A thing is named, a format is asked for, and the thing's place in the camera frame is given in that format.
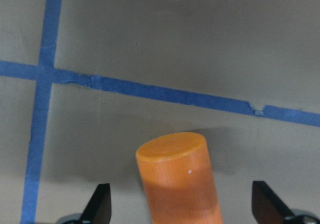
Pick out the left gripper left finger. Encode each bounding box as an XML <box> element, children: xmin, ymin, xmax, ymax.
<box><xmin>79</xmin><ymin>183</ymin><xmax>112</xmax><ymax>224</ymax></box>

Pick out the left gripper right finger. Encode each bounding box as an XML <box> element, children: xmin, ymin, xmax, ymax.
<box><xmin>251</xmin><ymin>180</ymin><xmax>296</xmax><ymax>224</ymax></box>

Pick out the plain orange cylinder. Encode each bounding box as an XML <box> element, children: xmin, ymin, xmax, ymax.
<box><xmin>135</xmin><ymin>132</ymin><xmax>223</xmax><ymax>223</ymax></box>

